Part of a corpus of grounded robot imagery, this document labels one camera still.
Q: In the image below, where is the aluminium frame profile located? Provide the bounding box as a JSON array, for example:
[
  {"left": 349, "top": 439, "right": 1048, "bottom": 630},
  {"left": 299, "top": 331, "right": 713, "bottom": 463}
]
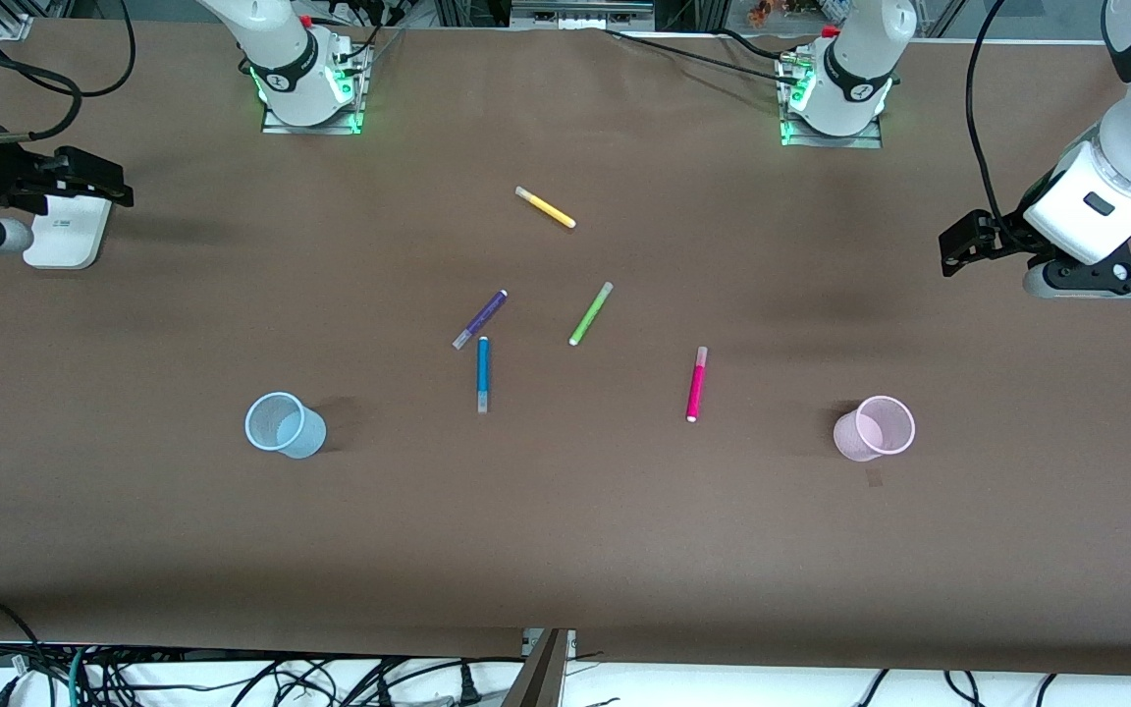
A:
[{"left": 510, "top": 0, "right": 657, "bottom": 31}]

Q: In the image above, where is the white desk lamp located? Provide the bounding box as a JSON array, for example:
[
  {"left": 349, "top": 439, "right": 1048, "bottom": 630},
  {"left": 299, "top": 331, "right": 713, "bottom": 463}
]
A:
[{"left": 23, "top": 193, "right": 113, "bottom": 271}]

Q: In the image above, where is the green marker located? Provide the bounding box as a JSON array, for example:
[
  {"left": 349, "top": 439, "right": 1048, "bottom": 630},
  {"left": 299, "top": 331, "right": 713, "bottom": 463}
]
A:
[{"left": 568, "top": 282, "right": 615, "bottom": 347}]

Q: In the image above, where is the yellow marker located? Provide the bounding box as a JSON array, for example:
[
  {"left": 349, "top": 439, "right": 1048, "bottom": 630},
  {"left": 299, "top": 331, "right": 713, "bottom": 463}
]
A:
[{"left": 514, "top": 186, "right": 577, "bottom": 230}]

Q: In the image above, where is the black cable across table edge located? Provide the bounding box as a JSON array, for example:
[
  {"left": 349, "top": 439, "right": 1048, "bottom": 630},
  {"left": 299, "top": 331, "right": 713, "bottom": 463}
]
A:
[{"left": 605, "top": 27, "right": 807, "bottom": 87}]

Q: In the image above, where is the translucent pink plastic cup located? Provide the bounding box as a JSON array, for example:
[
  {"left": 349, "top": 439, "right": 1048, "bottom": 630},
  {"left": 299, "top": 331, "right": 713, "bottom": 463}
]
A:
[{"left": 833, "top": 395, "right": 917, "bottom": 462}]

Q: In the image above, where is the metal table leg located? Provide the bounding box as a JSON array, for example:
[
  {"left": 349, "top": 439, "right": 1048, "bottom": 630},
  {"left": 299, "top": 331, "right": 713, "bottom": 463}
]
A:
[{"left": 502, "top": 628, "right": 577, "bottom": 707}]

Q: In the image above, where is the purple marker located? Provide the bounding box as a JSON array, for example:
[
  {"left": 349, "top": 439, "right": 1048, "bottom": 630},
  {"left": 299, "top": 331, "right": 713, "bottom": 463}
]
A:
[{"left": 453, "top": 289, "right": 510, "bottom": 351}]

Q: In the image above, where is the pink marker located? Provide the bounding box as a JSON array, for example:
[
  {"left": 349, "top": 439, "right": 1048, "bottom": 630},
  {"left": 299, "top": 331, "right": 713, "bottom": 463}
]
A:
[{"left": 686, "top": 346, "right": 709, "bottom": 424}]

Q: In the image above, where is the translucent blue plastic cup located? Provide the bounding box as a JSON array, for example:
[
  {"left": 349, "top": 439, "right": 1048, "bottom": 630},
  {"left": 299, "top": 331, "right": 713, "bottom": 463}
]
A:
[{"left": 244, "top": 392, "right": 328, "bottom": 460}]

